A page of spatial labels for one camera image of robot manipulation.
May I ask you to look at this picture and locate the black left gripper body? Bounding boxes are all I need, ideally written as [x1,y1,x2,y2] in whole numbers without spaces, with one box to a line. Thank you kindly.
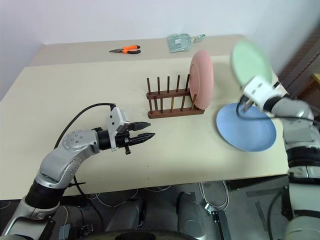
[115,120,134,156]

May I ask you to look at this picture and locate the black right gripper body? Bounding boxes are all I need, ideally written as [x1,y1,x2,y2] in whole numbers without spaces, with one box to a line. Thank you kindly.
[241,98,255,113]

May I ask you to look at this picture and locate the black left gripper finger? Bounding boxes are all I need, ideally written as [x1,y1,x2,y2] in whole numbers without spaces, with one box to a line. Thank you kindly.
[129,132,156,147]
[128,120,152,133]

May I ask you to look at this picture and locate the green plate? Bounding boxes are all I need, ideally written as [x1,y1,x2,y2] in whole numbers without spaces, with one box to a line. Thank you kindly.
[229,39,274,87]

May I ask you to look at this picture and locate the wooden dish rack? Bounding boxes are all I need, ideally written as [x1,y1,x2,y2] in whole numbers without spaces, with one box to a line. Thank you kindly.
[145,73,205,120]

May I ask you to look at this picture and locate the blue plate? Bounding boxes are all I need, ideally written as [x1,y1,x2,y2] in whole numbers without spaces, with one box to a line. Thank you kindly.
[215,102,278,153]

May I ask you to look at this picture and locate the pink plate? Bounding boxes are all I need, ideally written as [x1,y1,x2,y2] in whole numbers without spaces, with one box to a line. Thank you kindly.
[188,49,215,111]

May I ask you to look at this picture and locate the brown wooden furniture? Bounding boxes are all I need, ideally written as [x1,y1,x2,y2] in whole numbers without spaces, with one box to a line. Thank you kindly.
[276,26,320,101]

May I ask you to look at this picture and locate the dark grey rounded shape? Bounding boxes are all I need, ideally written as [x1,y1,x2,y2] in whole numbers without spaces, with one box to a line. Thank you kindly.
[106,196,145,234]
[175,191,216,235]

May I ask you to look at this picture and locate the pale green plastic packet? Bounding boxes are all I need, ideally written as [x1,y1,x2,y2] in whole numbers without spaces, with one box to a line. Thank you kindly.
[166,33,195,54]

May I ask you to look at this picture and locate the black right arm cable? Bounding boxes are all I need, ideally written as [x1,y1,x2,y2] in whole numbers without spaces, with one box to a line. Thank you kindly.
[235,96,315,124]

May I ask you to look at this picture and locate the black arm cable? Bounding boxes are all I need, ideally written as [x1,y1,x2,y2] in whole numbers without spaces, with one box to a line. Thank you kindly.
[235,96,315,124]
[53,102,117,227]

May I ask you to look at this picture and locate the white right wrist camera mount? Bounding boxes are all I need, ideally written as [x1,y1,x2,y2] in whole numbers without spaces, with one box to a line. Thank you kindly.
[242,75,275,111]

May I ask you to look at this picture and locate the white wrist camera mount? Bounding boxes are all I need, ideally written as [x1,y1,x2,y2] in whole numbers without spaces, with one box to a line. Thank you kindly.
[105,106,127,153]
[242,75,275,111]

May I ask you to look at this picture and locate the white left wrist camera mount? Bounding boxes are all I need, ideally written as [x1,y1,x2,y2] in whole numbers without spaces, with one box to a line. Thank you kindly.
[105,106,127,153]

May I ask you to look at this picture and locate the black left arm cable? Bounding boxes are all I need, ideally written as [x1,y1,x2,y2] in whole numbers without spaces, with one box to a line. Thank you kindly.
[53,102,117,227]

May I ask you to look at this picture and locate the black table frame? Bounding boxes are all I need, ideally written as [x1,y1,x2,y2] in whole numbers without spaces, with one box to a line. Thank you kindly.
[211,174,290,240]

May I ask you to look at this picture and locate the orange handled pliers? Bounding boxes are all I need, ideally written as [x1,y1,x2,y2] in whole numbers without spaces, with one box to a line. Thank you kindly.
[108,44,142,55]

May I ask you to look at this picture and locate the white floor cable loop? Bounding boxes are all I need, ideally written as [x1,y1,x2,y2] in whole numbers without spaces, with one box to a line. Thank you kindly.
[199,180,230,209]

